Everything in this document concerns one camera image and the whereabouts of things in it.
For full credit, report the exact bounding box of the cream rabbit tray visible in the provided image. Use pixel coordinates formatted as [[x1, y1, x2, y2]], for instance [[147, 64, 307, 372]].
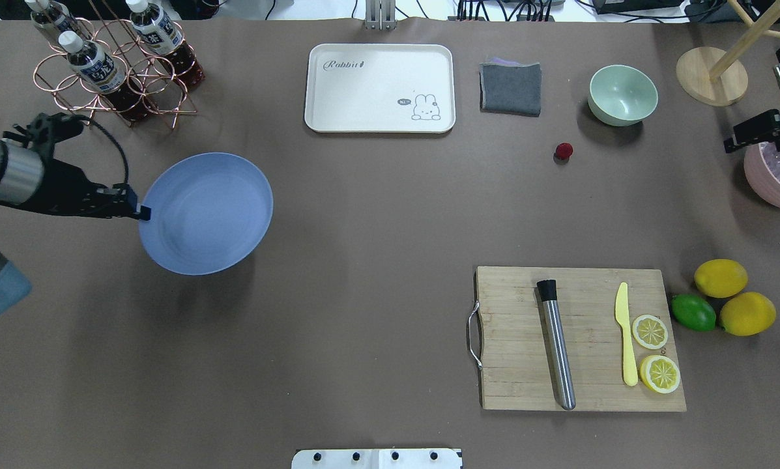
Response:
[[304, 44, 456, 134]]

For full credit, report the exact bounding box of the lemon half upper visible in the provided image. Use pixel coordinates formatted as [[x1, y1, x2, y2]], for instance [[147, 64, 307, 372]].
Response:
[[638, 354, 681, 394]]

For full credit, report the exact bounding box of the copper wire bottle rack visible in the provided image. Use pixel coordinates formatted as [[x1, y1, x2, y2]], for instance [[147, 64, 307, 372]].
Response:
[[27, 1, 205, 128]]

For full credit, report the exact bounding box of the drink bottle lower left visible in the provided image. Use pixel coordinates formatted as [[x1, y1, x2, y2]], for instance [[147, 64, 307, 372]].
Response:
[[24, 0, 90, 50]]

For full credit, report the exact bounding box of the wooden mug tree stand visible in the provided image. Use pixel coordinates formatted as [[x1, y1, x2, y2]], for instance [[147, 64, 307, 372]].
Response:
[[676, 1, 780, 107]]

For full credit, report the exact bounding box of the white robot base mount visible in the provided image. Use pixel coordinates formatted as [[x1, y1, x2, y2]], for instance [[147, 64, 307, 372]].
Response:
[[291, 448, 464, 468]]

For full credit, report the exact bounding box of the yellow lemon upper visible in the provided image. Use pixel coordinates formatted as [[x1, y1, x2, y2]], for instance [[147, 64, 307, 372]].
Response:
[[720, 292, 777, 336]]

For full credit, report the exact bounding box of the yellow lemon lower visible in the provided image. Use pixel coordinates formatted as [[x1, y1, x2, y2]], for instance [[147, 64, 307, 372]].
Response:
[[693, 259, 748, 298]]

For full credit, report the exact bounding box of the lemon slice lower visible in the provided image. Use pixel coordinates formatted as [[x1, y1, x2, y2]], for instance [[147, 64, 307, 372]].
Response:
[[631, 315, 669, 350]]

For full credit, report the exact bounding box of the green bowl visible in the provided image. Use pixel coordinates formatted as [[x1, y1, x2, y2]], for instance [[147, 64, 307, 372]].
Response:
[[587, 64, 659, 127]]

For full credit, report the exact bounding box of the blue round plate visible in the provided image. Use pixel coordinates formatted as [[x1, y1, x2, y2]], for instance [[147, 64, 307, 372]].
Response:
[[139, 152, 274, 276]]

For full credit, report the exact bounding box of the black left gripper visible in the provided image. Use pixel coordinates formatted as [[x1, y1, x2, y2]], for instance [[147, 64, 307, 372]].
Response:
[[3, 113, 151, 221]]

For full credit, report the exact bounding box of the drink bottle lower right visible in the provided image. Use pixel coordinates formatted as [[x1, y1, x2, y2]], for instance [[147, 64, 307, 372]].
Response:
[[59, 31, 150, 122]]

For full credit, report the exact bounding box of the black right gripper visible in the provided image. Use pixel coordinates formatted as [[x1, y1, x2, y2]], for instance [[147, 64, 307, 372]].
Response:
[[723, 109, 780, 154]]

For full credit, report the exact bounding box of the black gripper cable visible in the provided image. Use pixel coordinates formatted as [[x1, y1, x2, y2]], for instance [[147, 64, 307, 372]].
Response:
[[77, 116, 130, 190]]

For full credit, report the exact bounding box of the steel muddler black tip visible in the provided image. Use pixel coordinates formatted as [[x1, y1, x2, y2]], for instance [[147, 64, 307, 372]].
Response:
[[536, 279, 575, 410]]

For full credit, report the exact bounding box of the yellow plastic knife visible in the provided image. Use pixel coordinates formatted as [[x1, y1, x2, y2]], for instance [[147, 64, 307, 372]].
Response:
[[614, 282, 638, 387]]

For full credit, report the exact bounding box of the green lime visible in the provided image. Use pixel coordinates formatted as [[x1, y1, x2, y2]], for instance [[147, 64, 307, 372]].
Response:
[[671, 294, 717, 332]]

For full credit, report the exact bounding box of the drink bottle top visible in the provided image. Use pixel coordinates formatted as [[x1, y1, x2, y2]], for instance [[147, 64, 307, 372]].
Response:
[[126, 1, 205, 89]]

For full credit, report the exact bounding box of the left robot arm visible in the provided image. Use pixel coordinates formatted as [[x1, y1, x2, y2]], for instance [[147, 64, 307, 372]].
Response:
[[0, 113, 151, 315]]

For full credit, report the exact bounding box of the drink bottle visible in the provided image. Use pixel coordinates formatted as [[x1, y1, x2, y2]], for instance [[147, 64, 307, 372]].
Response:
[[126, 1, 205, 89], [59, 31, 150, 122], [24, 0, 90, 50]]

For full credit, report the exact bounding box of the yellow lemon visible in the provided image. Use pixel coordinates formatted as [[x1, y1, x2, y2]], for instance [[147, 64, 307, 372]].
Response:
[[693, 259, 748, 298], [720, 292, 777, 336]]

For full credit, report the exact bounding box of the pink bowl with ice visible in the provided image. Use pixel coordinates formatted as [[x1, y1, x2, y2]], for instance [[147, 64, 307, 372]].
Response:
[[744, 143, 780, 208]]

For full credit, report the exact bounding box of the red strawberry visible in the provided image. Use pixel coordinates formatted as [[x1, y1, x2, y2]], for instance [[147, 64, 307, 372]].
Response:
[[554, 142, 574, 162]]

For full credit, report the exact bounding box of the wooden cutting board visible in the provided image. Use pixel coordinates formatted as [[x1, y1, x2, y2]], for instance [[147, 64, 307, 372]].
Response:
[[475, 266, 686, 412]]

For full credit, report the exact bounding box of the grey folded cloth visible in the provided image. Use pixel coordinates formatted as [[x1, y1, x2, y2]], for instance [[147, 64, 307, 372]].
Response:
[[478, 57, 542, 117]]

